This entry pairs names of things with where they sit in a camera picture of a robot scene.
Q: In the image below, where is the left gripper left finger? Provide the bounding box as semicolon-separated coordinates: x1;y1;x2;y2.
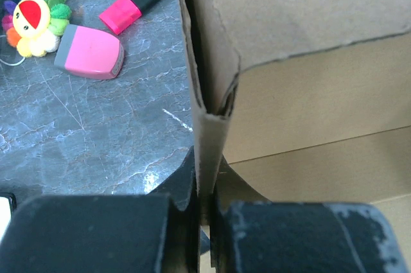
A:
1;151;200;272

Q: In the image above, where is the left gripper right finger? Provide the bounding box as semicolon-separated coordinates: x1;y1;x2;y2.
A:
210;161;408;272

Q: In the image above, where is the brown cardboard box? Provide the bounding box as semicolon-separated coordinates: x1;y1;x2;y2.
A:
172;0;411;245

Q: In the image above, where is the white square plate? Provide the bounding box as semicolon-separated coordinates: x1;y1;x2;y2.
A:
0;193;17;239

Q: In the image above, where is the pink eraser block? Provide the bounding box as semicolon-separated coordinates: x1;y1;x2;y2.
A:
54;24;125;80

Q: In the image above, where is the small flower keychain toy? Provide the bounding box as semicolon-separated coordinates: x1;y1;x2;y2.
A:
1;0;71;58

